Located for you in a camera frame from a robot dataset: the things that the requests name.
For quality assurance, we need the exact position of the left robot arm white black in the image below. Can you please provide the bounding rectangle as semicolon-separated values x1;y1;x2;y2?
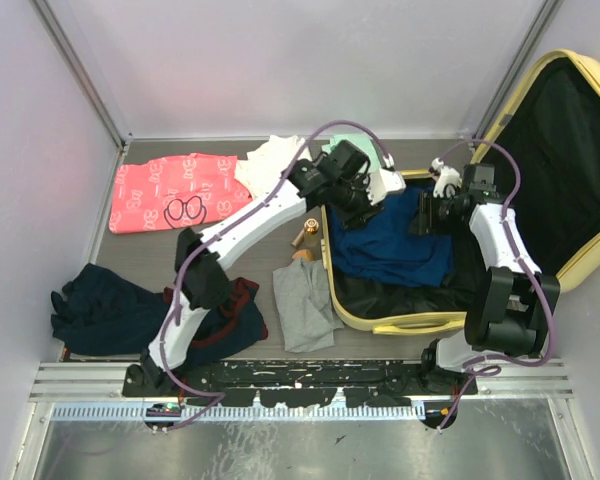
140;153;404;396

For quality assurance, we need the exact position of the aluminium rail frame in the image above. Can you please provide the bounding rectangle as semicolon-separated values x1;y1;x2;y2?
29;359;574;431

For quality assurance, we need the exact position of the green tissue packet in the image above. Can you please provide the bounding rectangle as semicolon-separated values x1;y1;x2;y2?
321;134;381;178

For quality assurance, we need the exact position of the purple cable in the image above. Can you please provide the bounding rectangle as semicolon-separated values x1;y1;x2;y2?
437;138;561;431
152;118;396;431

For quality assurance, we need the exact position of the grey shirt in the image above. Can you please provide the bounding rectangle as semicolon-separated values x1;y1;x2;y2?
273;258;344;353

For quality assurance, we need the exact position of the left aluminium corner post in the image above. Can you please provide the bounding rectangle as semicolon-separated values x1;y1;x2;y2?
29;0;127;149

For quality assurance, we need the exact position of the right aluminium corner post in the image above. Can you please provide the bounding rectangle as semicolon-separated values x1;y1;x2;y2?
471;0;564;138

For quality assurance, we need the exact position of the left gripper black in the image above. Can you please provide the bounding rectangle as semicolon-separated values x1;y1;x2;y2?
330;174;384;231

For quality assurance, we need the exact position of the navy garment red trim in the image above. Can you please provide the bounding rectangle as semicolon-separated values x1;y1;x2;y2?
170;277;268;370

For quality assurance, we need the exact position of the small orange wooden object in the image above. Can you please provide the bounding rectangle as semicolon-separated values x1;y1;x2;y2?
292;249;314;262

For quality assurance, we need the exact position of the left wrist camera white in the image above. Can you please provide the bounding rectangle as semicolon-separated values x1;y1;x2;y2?
366;154;406;206

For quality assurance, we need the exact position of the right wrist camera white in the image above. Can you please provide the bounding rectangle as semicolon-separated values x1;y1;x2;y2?
429;158;462;199

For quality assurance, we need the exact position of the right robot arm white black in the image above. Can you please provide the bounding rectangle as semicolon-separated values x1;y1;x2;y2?
411;190;560;394

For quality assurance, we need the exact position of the yellow suitcase black lining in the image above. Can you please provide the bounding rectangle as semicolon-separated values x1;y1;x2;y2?
322;50;600;335

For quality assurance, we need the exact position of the aluminium corner post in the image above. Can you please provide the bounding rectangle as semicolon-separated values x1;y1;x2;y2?
471;0;564;138
29;0;127;149

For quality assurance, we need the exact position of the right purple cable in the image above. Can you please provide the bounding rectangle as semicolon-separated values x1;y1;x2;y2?
437;138;561;431

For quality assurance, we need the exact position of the pink patterned shirt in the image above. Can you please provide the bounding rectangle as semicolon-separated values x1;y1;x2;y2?
109;153;252;234

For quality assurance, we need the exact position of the white cloth garment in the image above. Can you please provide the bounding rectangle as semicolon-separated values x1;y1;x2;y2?
234;135;311;199

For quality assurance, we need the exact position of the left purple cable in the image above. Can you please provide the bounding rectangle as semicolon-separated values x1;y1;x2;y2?
152;118;396;431

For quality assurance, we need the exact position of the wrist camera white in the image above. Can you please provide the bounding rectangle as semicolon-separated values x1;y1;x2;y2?
366;154;406;206
429;158;462;199

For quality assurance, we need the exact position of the black mounting base plate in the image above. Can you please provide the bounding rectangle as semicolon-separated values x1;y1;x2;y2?
122;360;477;409

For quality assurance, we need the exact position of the blue shirt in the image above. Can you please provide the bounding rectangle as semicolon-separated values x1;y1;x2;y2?
327;187;454;288

